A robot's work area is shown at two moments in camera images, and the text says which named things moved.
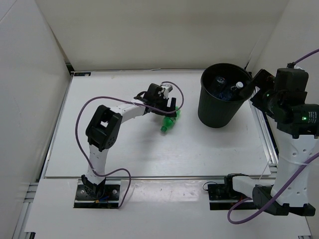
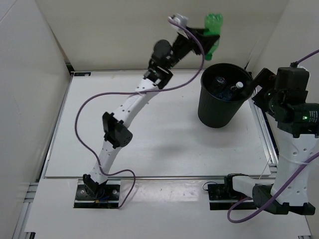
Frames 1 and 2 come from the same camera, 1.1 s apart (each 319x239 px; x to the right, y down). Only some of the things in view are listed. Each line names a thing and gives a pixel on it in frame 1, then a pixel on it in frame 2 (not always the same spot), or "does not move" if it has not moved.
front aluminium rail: x=135 y=177 does not move
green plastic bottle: x=169 y=121 → x=214 y=22
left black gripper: x=172 y=107 → x=207 y=41
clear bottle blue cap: x=218 y=87 does not move
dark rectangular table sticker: x=82 y=74 does not move
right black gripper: x=261 y=78 does not move
